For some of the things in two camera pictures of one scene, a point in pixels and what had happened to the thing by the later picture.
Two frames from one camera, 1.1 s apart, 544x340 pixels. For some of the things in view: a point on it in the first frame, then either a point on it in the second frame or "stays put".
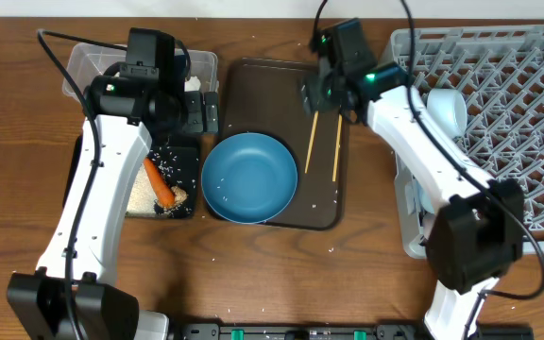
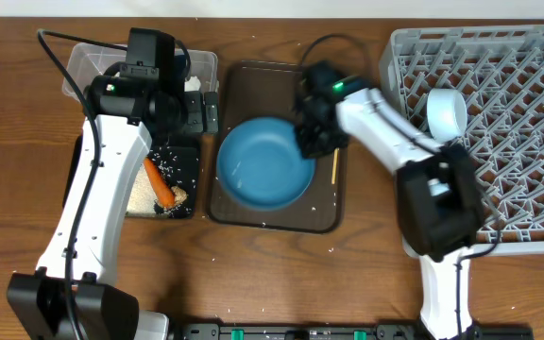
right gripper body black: (321, 94) -> (320, 138)
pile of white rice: (143, 196) stays put
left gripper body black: (204, 111) stays put
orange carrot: (161, 184) stays put
